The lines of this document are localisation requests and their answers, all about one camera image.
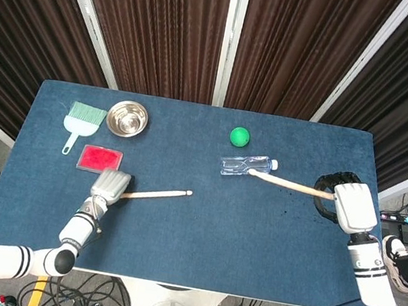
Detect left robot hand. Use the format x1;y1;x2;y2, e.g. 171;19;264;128
87;166;134;210

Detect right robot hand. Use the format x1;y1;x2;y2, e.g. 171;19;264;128
307;166;386;240

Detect wooden drumstick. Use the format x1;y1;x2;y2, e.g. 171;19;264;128
245;168;338;202
118;179;194;211

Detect red pad in clear case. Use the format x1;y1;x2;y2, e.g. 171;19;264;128
74;143;125;179

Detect metal bowl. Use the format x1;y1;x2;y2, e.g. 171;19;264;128
104;97;152;141

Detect white brush green bristles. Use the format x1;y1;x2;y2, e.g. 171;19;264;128
58;100;110;161

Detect blue table cloth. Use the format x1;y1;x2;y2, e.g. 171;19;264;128
0;71;403;306

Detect clear plastic water bottle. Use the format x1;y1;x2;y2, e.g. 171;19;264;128
218;148;281;185

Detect yellow floor tape strip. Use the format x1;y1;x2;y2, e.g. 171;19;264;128
26;272;50;306

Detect green ball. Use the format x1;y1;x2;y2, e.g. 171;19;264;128
228;125;253;150

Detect black floor cable bundle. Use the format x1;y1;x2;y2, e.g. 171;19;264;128
15;262;148;306

